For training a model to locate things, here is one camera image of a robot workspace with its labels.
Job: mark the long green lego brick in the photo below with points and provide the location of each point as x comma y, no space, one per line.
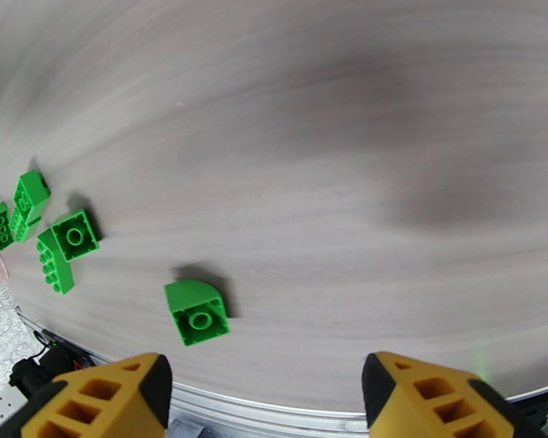
55,268
20,229
0,227

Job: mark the small green lego brick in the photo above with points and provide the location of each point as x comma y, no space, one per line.
33,190
75,235

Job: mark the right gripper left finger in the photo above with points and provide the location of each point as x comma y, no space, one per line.
96,395

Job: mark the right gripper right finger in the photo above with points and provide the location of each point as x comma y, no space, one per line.
429,400

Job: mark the long aluminium rail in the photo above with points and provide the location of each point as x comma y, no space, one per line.
265,411

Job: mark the curved green lego brick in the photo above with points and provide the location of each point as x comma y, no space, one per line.
196,313

